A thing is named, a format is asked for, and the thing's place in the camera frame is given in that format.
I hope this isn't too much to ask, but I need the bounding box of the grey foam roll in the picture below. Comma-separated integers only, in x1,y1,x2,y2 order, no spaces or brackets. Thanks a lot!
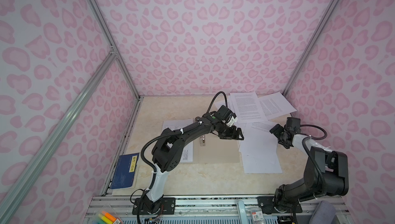
309,200,336,224

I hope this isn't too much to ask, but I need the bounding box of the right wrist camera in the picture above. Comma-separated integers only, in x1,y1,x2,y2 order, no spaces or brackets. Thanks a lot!
285,117,301,133

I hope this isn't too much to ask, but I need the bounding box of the right printed text sheet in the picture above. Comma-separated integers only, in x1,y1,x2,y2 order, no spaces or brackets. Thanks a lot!
258,92,296,120

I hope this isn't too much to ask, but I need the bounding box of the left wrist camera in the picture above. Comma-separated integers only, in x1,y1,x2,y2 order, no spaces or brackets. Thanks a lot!
215,105,238,127

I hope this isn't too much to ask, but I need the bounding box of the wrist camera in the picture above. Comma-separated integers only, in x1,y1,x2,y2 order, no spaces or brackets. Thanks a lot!
215,105,238,127
285,117,301,133

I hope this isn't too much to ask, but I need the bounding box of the white paper sheet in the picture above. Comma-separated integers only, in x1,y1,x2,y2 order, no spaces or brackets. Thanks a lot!
239,121,282,174

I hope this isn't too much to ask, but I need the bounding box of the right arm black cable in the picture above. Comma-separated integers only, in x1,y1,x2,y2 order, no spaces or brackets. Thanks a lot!
299,124,328,194

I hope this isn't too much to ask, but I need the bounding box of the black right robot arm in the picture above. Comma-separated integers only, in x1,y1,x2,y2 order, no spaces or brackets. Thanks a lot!
270,124,349,214

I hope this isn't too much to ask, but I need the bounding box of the small labelled plastic bag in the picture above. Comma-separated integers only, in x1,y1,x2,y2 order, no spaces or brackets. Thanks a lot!
250,208,265,224

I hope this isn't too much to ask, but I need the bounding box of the translucent beige file folder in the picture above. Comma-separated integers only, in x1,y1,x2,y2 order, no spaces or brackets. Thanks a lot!
180,134,240,164

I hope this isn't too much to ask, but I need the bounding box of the diagonal aluminium frame bar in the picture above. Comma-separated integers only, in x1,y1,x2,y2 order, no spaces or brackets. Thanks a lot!
1,52,117,224

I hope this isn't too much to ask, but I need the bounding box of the highlighter marker pack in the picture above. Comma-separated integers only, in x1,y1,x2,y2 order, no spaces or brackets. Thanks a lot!
92,211,123,224

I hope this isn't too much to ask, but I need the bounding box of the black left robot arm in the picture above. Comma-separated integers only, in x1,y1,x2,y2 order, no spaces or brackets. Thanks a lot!
133,112,244,216

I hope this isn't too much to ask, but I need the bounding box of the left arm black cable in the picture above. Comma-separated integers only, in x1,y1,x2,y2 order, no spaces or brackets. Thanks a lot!
206,91,228,115

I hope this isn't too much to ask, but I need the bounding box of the right corner aluminium post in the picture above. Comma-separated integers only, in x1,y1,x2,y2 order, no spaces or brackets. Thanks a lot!
282,0,342,98

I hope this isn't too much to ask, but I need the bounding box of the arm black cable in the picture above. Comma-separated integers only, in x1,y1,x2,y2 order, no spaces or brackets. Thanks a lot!
206,91,228,115
299,124,328,194

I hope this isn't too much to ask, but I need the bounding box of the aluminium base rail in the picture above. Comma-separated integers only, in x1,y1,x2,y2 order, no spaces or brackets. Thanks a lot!
82,195,355,224

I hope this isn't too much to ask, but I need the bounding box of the technical drawing paper sheet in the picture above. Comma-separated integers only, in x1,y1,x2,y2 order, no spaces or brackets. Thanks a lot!
161,118,194,163

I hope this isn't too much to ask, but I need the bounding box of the corner aluminium post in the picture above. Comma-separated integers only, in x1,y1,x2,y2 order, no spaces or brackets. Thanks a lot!
87,0,141,100
282,0,342,98

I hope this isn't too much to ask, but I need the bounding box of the central printed text sheet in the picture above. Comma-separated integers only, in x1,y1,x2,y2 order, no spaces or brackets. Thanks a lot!
230,92,268,124

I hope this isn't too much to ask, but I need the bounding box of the blue booklet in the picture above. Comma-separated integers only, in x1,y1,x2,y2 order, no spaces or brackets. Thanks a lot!
110,153,140,190

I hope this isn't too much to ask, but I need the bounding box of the left corner aluminium post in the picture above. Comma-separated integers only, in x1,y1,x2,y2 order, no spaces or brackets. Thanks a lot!
87,0,141,100

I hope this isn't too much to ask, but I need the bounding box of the metal folder clip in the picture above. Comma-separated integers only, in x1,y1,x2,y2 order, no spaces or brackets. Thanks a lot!
200,135,206,147

